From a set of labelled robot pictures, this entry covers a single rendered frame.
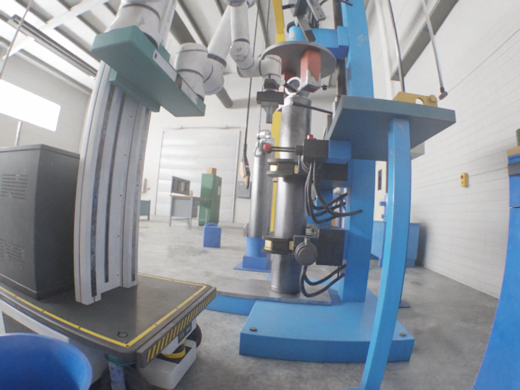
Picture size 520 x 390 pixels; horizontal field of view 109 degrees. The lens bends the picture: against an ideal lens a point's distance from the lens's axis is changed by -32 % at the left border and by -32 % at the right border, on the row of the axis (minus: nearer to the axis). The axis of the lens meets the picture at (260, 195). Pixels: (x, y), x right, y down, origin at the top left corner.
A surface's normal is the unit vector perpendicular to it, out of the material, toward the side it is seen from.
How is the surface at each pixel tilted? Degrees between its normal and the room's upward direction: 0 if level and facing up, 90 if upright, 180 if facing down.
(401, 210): 90
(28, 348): 62
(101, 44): 90
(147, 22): 68
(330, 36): 90
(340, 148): 90
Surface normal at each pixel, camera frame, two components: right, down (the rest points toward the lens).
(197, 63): 0.65, 0.01
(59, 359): -0.03, -0.51
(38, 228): 0.99, 0.06
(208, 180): -0.15, -0.07
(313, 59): 0.33, -0.03
